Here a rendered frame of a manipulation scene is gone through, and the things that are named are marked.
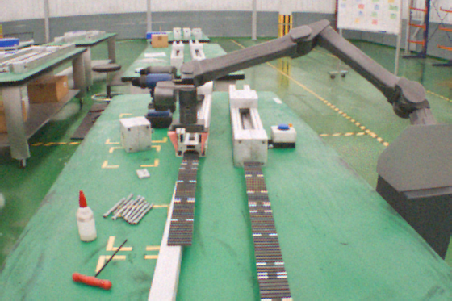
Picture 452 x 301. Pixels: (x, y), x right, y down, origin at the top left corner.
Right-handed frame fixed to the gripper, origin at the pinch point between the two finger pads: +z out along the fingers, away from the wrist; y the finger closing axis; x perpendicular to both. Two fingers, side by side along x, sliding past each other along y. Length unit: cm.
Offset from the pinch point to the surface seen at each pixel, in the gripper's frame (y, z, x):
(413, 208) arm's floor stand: -64, 9, 26
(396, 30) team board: -289, -20, -482
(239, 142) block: -15.4, -3.0, 1.8
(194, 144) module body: -1.4, 0.4, -5.9
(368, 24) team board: -262, -24, -540
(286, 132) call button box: -32.5, -1.0, -13.8
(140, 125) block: 17.6, -4.6, -11.5
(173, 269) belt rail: -1, 2, 58
